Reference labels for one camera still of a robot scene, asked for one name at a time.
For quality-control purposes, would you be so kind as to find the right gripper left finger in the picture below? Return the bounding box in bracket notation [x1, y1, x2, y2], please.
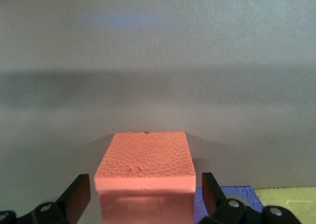
[0, 174, 91, 224]

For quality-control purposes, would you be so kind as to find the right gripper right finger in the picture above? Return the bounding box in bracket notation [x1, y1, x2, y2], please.
[199, 172, 301, 224]

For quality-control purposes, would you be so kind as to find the orange foam cube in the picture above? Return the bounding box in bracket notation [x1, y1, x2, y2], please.
[94, 131, 197, 224]

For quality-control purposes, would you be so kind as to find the yellow foam cube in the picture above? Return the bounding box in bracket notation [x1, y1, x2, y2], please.
[253, 187, 316, 224]

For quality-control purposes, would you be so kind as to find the brown table cover sheet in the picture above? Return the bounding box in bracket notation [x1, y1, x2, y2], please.
[0, 0, 316, 224]

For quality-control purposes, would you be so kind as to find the purple foam cube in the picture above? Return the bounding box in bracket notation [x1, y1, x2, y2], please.
[194, 186, 265, 224]

